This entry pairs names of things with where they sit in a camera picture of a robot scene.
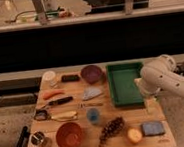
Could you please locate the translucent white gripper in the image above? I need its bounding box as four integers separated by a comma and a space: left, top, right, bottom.
135, 78, 159, 114

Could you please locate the yellow red apple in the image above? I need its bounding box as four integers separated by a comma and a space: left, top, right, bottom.
127, 128, 143, 143

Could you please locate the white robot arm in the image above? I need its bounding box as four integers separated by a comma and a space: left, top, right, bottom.
135, 54, 184, 98

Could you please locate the green plastic tray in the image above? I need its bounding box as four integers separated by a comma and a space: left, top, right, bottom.
106, 62, 143, 107

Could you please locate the blue sponge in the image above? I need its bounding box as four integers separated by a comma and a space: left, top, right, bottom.
141, 121, 165, 137

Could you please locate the dark grape bunch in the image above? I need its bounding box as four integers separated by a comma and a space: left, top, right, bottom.
98, 117, 125, 147

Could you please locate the blue plastic cup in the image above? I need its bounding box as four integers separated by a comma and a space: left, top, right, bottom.
86, 108, 100, 124

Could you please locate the grey folded cloth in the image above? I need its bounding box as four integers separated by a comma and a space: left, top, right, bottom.
82, 87, 103, 101

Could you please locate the purple bowl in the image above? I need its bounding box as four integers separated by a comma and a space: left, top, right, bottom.
80, 65, 103, 84

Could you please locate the wooden board table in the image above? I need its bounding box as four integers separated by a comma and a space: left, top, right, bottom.
15, 60, 178, 147

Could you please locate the orange bowl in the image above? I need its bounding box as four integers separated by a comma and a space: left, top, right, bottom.
56, 122, 83, 147

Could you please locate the black rectangular block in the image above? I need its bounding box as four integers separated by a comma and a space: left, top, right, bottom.
61, 74, 80, 83

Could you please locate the yellow banana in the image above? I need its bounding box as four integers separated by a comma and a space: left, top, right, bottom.
51, 110, 78, 122

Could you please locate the orange carrot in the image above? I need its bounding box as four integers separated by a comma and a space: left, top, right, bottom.
43, 89, 65, 100

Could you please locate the white lidded jar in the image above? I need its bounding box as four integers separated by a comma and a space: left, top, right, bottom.
42, 71, 57, 88

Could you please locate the small black measuring cup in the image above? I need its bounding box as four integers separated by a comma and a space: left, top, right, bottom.
34, 110, 51, 121

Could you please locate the metal cup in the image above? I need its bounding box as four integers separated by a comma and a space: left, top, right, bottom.
31, 131, 52, 147

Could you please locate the black handled knife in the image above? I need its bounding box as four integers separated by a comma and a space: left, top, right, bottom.
40, 96, 73, 110

